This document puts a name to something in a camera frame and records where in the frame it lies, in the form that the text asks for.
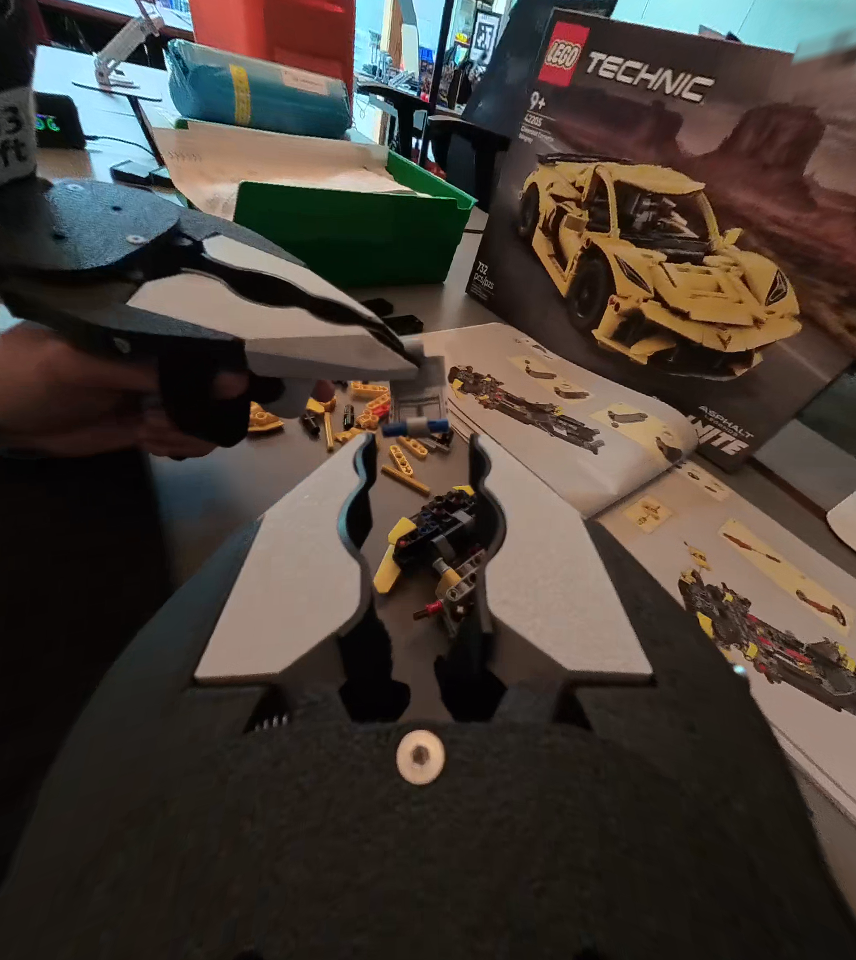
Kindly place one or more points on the blue lego pin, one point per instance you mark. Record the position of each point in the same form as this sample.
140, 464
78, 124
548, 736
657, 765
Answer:
390, 429

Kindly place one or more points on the white paper sheets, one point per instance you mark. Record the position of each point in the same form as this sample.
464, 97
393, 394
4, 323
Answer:
285, 165

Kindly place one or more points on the red carry case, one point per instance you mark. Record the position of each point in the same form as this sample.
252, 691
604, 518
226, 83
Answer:
270, 30

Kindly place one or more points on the lego set box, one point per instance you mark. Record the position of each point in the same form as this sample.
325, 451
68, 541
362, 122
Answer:
660, 225

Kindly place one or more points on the pile of yellow lego beams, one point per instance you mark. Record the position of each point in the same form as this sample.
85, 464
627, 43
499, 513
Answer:
368, 405

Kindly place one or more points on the person's left hand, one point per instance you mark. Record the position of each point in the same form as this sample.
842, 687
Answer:
60, 390

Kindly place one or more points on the lego car chassis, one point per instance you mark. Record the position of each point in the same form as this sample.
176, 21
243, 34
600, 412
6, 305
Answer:
435, 540

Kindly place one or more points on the grey lego bush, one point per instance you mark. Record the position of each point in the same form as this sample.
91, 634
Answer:
417, 427

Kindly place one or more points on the black dotted mat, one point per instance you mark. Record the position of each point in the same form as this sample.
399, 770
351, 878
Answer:
23, 675

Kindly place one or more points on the grey lego seat piece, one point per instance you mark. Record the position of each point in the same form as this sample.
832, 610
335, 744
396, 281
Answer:
420, 390

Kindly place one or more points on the thin yellow lego piece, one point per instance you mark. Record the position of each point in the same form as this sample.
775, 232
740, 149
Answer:
405, 480

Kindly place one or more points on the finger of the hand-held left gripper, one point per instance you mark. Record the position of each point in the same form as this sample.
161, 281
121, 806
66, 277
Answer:
308, 345
293, 277

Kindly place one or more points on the black lego beams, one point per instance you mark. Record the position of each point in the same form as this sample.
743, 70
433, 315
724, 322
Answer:
398, 319

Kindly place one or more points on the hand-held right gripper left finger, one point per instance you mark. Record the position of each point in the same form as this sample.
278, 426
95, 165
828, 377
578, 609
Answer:
293, 592

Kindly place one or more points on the black smartphone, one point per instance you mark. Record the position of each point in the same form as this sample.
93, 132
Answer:
139, 172

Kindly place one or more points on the black device with green light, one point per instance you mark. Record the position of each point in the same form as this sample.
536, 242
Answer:
60, 124

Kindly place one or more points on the green plastic bin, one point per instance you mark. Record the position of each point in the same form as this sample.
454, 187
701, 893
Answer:
353, 232

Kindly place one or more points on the teal plastic package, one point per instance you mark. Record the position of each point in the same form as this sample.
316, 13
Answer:
263, 90

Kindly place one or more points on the open instruction booklet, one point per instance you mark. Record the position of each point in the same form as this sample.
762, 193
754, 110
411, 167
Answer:
623, 450

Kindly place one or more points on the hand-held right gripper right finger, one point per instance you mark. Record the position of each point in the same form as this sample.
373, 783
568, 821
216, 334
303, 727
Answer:
563, 592

